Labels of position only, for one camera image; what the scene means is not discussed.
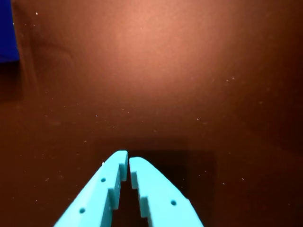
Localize black mat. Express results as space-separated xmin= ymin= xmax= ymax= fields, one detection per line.
xmin=0 ymin=0 xmax=303 ymax=227

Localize blue cube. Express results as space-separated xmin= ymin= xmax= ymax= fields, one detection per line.
xmin=0 ymin=0 xmax=20 ymax=62

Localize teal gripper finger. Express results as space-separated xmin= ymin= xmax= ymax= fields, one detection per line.
xmin=53 ymin=150 xmax=129 ymax=227
xmin=128 ymin=156 xmax=205 ymax=227

